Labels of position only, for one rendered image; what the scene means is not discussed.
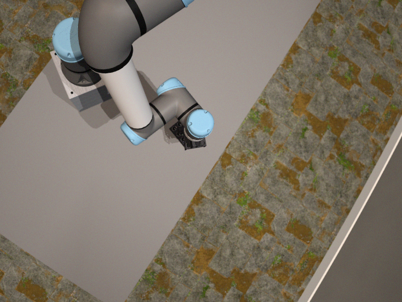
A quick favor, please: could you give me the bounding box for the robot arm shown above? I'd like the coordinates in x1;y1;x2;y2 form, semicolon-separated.
52;0;214;146

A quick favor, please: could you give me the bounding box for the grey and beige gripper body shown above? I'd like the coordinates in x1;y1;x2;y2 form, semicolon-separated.
181;126;206;150

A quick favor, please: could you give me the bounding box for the dark grey knob panel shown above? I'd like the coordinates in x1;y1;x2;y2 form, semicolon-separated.
169;121;185;146

